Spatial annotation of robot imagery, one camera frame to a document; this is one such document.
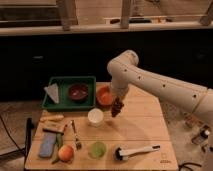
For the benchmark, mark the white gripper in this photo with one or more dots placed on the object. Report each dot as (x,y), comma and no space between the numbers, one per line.
(120,93)

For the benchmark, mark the dark grape bunch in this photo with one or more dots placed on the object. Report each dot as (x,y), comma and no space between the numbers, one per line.
(116,107)

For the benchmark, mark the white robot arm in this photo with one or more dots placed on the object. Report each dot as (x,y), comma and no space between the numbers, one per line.
(192,98)

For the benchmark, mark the white paper cup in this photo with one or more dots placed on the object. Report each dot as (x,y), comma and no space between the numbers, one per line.
(95,117)

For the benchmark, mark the green plastic cup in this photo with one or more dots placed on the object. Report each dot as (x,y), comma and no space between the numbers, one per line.
(97,150)

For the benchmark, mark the orange bowl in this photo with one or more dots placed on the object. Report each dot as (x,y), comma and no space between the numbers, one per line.
(104,96)

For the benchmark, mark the dark brown bowl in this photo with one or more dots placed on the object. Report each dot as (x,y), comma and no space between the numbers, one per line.
(78,92)

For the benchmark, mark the green plastic tray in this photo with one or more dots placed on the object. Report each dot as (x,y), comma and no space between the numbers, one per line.
(65,103)

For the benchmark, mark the white folded cloth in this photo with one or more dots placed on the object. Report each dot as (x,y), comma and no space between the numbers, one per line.
(53,92)

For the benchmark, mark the metal fork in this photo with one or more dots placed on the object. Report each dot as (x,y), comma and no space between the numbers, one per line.
(77,140)

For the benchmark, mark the green bean pod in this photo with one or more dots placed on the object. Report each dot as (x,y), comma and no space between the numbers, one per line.
(59,143)

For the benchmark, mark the pale banana piece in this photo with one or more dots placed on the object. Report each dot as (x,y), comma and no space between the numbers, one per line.
(51,118)

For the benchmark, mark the orange peach fruit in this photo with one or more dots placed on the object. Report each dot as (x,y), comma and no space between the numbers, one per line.
(66,153)

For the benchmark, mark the blue sponge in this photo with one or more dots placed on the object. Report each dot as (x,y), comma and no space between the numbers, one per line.
(47,145)

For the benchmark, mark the spice bottle with black cap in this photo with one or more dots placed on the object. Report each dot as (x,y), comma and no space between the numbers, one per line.
(200,137)

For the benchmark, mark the wooden handled brush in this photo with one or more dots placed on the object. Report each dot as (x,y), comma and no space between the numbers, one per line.
(54,128)

